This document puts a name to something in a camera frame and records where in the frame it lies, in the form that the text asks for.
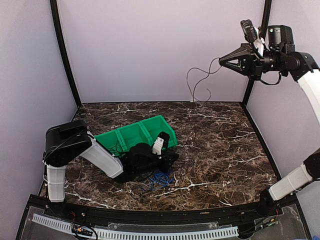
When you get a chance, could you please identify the black frame post left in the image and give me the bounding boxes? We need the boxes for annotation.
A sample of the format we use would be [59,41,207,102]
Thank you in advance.
[49,0,82,108]

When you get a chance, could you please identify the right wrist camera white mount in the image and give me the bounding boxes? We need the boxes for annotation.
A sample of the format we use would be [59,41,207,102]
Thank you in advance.
[240,19,265,58]

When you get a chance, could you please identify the black cable on table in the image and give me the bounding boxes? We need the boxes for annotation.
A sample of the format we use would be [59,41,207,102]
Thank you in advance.
[131,186,153,202]

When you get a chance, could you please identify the black front rail base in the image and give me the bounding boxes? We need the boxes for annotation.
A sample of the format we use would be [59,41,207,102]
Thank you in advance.
[16,195,312,240]

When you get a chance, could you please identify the green plastic three-compartment bin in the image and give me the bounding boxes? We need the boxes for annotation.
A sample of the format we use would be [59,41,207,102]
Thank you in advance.
[95,115,178,158]

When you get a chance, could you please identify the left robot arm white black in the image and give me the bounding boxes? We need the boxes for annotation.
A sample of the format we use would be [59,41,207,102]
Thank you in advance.
[42,115,179,218]

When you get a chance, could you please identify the black frame post right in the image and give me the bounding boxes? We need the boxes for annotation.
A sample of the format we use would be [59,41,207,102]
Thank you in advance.
[242,0,272,108]

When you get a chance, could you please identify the white slotted cable duct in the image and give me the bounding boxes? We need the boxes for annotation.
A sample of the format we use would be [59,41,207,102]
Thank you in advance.
[32,213,239,240]

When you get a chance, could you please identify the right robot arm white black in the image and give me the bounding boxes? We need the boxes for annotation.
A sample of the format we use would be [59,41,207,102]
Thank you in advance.
[216,21,320,215]

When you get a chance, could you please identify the brown thin cable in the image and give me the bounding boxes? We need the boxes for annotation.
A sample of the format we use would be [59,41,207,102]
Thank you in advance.
[186,57,222,104]

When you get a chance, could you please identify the blue tangled cable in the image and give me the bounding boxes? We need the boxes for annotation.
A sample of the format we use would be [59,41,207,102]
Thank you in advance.
[139,168,176,193]

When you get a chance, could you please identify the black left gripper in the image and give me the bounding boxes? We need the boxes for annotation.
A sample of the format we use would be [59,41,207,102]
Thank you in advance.
[134,150,180,177]

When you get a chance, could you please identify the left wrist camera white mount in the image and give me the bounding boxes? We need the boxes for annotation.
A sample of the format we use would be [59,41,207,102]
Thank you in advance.
[152,131,170,159]

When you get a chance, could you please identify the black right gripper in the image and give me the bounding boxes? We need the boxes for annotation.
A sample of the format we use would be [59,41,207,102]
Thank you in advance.
[220,42,286,80]

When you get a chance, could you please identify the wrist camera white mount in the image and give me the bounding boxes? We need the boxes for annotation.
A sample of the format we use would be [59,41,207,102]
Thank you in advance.
[152,131,170,159]
[240,19,265,58]

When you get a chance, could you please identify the black frame post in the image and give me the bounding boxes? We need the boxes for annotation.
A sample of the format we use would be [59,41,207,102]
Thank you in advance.
[242,0,272,108]
[49,0,82,108]

